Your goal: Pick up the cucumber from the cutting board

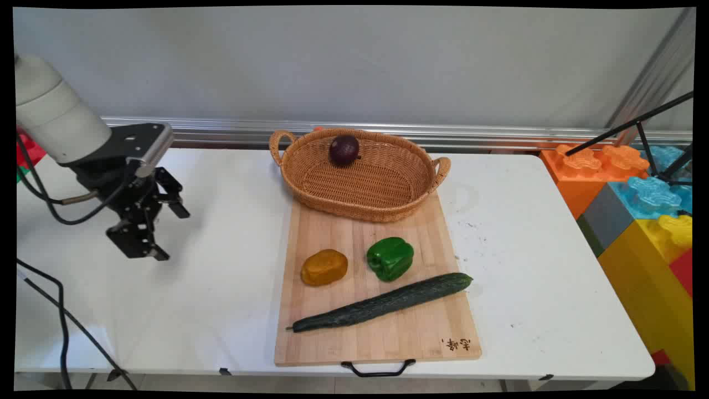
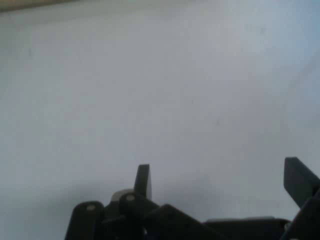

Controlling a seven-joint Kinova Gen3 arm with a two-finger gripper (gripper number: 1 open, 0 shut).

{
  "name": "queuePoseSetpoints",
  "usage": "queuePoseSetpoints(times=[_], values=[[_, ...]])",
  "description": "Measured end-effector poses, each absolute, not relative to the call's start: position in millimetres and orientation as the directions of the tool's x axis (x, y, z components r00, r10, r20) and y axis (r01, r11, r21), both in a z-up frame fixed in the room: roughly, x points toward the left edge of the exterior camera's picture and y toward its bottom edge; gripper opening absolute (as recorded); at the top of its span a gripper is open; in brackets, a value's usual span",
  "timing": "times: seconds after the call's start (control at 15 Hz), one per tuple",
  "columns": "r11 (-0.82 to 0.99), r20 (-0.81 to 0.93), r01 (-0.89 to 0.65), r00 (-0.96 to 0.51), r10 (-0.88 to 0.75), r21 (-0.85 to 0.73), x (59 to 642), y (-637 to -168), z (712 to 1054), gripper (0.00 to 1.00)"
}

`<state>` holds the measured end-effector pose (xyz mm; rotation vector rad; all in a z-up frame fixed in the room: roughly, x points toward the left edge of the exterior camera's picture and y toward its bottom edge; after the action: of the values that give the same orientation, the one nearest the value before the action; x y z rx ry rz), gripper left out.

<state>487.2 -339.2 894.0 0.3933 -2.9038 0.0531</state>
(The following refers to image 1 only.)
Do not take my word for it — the dark purple round fruit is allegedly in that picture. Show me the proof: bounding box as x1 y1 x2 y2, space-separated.
329 135 362 167

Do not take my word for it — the orange toy potato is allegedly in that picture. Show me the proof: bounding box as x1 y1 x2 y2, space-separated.
301 249 349 287

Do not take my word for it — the big orange building block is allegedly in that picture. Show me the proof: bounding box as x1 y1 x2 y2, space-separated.
540 144 650 220

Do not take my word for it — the black tripod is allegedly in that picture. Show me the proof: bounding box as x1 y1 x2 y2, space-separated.
565 91 695 187

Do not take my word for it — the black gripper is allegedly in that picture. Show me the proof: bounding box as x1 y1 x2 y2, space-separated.
72 162 191 262

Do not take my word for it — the black silver wrist camera box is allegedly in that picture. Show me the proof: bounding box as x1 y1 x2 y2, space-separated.
60 123 174 178

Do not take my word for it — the big red building block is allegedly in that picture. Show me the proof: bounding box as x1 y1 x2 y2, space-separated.
16 126 48 170
669 248 693 298

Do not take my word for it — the wooden cutting board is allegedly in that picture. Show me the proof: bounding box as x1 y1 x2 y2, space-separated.
274 191 482 378

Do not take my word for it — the big grey building block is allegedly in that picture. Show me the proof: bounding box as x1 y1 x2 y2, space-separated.
576 183 635 257

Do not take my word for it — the black cable with brass plug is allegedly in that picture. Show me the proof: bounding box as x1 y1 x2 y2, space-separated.
17 133 136 226

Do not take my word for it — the woven wicker basket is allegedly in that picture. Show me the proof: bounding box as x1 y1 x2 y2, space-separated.
269 128 451 224

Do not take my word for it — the aluminium wall rail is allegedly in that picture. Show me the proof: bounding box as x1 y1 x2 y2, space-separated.
100 116 693 151

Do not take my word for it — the big blue building block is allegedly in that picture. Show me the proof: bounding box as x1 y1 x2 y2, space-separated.
641 145 693 179
608 176 693 220

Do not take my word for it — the aluminium slanted post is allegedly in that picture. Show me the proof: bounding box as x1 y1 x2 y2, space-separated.
605 8 696 146

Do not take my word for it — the big yellow building block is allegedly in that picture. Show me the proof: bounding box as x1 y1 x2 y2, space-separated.
597 213 696 390

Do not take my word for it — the green bell pepper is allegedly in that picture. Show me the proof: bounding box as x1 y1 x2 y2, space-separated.
366 237 415 282

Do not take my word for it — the long dark green cucumber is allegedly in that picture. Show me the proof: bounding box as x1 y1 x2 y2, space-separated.
286 272 474 334

